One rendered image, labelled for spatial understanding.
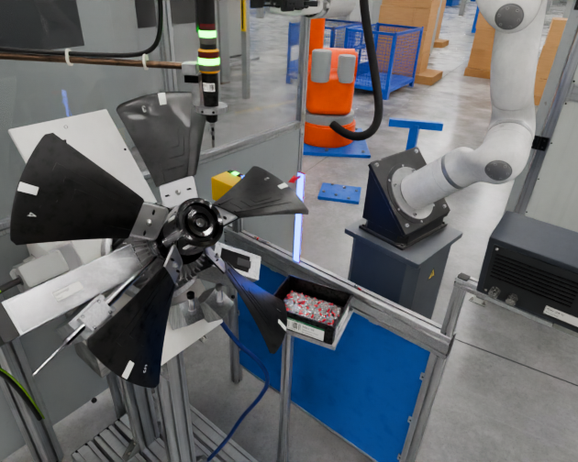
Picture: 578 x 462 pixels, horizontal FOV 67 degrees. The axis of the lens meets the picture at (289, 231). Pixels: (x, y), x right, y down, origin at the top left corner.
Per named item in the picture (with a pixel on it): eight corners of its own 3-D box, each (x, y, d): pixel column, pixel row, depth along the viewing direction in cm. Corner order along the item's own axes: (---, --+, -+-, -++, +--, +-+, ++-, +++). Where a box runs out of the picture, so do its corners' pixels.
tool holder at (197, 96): (182, 113, 94) (178, 65, 89) (191, 104, 100) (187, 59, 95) (224, 115, 93) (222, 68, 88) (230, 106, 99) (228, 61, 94)
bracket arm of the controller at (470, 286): (452, 286, 115) (455, 277, 113) (457, 280, 117) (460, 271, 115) (551, 328, 102) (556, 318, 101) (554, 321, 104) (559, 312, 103)
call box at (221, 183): (212, 203, 162) (210, 176, 156) (231, 193, 169) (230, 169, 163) (243, 217, 153) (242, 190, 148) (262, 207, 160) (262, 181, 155)
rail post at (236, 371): (230, 379, 212) (224, 245, 172) (236, 375, 215) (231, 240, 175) (236, 384, 210) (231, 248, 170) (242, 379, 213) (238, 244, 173)
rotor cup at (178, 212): (135, 235, 102) (157, 217, 92) (173, 198, 111) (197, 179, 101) (179, 278, 105) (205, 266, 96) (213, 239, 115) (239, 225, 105)
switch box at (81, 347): (102, 339, 148) (89, 288, 137) (127, 361, 140) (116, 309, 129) (76, 354, 142) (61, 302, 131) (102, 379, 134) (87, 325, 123)
